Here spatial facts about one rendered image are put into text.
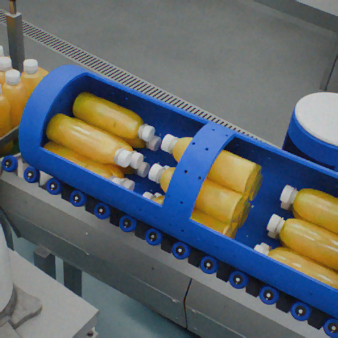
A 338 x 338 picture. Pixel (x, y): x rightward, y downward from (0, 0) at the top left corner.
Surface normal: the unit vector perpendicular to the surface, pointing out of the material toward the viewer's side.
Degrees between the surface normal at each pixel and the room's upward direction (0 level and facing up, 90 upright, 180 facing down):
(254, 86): 0
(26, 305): 13
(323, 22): 76
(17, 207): 70
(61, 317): 4
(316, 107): 0
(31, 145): 85
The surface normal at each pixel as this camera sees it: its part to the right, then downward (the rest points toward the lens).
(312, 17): -0.55, 0.29
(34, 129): -0.40, 0.18
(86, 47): 0.10, -0.75
